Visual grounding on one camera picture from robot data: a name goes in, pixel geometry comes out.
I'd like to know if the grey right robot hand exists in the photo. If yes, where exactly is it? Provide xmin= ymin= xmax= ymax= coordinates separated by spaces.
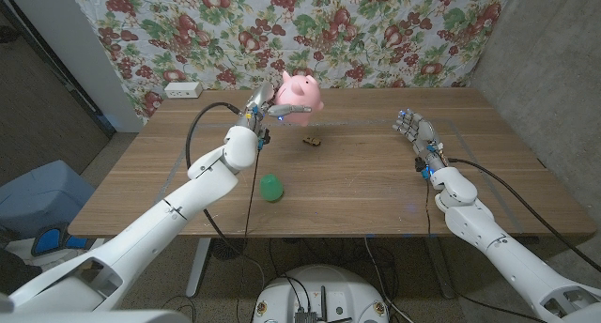
xmin=392 ymin=107 xmax=450 ymax=178

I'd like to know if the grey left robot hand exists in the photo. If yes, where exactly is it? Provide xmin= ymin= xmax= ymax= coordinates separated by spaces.
xmin=237 ymin=81 xmax=314 ymax=146

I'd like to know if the pink plastic piggy bank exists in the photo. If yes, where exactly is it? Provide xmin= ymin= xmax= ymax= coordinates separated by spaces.
xmin=273 ymin=69 xmax=325 ymax=128

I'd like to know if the green ball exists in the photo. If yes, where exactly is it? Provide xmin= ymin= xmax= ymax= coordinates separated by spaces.
xmin=258 ymin=173 xmax=285 ymax=204

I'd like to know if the white power strip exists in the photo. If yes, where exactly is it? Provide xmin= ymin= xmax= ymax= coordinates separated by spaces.
xmin=163 ymin=81 xmax=204 ymax=100

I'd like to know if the floral fruit print backdrop cloth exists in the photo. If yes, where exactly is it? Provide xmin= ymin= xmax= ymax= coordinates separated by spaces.
xmin=65 ymin=0 xmax=516 ymax=125

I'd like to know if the black round floor fan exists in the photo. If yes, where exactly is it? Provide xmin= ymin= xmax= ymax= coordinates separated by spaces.
xmin=209 ymin=237 xmax=249 ymax=261

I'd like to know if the grey table leg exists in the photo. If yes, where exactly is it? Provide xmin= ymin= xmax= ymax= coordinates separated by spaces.
xmin=424 ymin=236 xmax=456 ymax=300

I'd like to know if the white table leg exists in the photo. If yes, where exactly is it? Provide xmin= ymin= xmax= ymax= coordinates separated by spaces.
xmin=185 ymin=237 xmax=212 ymax=299

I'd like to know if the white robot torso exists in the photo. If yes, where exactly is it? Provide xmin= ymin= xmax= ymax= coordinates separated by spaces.
xmin=252 ymin=265 xmax=390 ymax=323

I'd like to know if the blue plastic bin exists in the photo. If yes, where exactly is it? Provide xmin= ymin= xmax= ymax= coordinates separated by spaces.
xmin=0 ymin=160 xmax=97 ymax=239

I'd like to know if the blue and black pad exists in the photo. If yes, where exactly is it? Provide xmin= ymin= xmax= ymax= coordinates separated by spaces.
xmin=30 ymin=222 xmax=90 ymax=257

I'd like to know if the dark trouser leg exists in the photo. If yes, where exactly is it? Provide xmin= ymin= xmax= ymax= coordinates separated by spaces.
xmin=0 ymin=250 xmax=43 ymax=296

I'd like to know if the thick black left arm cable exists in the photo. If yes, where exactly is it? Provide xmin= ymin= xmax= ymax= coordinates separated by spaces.
xmin=185 ymin=100 xmax=264 ymax=277

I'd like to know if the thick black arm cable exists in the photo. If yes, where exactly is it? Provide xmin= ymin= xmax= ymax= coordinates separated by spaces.
xmin=446 ymin=157 xmax=601 ymax=271
xmin=185 ymin=100 xmax=264 ymax=277

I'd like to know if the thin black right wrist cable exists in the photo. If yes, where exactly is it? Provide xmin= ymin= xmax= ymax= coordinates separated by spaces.
xmin=424 ymin=176 xmax=459 ymax=305

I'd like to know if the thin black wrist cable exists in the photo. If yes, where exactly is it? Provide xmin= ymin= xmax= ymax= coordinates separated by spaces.
xmin=424 ymin=176 xmax=459 ymax=305
xmin=234 ymin=146 xmax=262 ymax=323

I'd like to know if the thin black left wrist cable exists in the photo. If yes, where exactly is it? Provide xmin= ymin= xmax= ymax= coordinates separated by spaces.
xmin=234 ymin=146 xmax=262 ymax=323

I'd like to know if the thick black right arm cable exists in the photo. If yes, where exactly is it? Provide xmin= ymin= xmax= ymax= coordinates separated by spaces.
xmin=446 ymin=157 xmax=601 ymax=271

